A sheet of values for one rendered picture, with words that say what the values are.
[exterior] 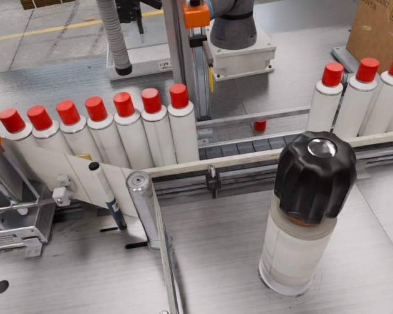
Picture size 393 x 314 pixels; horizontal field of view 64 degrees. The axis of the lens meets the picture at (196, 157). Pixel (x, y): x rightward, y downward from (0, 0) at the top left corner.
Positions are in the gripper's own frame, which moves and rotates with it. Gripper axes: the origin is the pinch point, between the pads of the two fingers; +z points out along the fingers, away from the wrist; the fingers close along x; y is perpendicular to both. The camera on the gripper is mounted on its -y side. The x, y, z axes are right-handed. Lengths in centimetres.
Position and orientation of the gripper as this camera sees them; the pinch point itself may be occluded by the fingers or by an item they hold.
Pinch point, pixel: (144, 38)
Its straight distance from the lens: 130.4
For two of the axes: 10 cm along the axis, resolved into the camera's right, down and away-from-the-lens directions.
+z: 0.8, 6.8, 7.3
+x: 1.6, 7.1, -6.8
